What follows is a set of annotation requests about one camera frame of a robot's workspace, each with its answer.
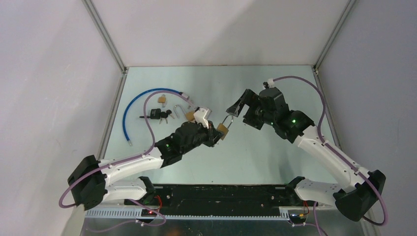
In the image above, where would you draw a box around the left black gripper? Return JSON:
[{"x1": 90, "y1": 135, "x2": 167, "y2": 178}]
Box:
[{"x1": 181, "y1": 118, "x2": 224, "y2": 155}]

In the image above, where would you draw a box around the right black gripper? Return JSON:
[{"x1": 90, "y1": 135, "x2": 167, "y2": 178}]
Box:
[{"x1": 226, "y1": 89, "x2": 275, "y2": 130}]

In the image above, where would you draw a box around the large brass padlock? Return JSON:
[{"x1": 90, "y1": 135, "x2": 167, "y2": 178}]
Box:
[{"x1": 217, "y1": 115, "x2": 234, "y2": 140}]

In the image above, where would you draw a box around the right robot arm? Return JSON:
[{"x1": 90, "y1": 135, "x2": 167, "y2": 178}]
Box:
[{"x1": 226, "y1": 88, "x2": 386, "y2": 222}]

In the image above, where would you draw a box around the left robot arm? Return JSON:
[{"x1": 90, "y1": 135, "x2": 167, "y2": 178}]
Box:
[{"x1": 67, "y1": 122, "x2": 225, "y2": 210}]

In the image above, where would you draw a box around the black padlock with keys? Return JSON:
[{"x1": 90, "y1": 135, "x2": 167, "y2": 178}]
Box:
[{"x1": 139, "y1": 108, "x2": 175, "y2": 123}]

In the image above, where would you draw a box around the small brass padlock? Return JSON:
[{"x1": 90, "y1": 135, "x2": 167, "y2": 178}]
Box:
[{"x1": 157, "y1": 94, "x2": 167, "y2": 108}]

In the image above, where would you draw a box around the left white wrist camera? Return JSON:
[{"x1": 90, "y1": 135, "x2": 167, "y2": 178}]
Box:
[{"x1": 193, "y1": 107, "x2": 211, "y2": 129}]

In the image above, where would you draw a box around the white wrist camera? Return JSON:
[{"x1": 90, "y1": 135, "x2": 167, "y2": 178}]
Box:
[
  {"x1": 263, "y1": 78, "x2": 275, "y2": 89},
  {"x1": 193, "y1": 107, "x2": 211, "y2": 129}
]

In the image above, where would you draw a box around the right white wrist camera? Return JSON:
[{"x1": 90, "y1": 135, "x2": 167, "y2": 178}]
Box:
[{"x1": 263, "y1": 78, "x2": 275, "y2": 89}]

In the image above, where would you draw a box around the blue cable lock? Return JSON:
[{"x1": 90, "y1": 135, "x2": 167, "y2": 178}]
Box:
[{"x1": 122, "y1": 88, "x2": 190, "y2": 147}]

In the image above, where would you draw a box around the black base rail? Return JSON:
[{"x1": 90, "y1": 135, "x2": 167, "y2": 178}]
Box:
[{"x1": 139, "y1": 184, "x2": 313, "y2": 217}]

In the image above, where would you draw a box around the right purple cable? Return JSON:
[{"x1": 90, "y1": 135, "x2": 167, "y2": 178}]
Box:
[{"x1": 272, "y1": 76, "x2": 389, "y2": 226}]

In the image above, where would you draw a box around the purple cable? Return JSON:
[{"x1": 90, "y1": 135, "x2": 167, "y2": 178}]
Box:
[
  {"x1": 272, "y1": 76, "x2": 389, "y2": 226},
  {"x1": 59, "y1": 91, "x2": 198, "y2": 208}
]

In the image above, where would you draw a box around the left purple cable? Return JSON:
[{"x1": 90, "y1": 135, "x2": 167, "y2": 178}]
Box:
[{"x1": 59, "y1": 91, "x2": 198, "y2": 208}]

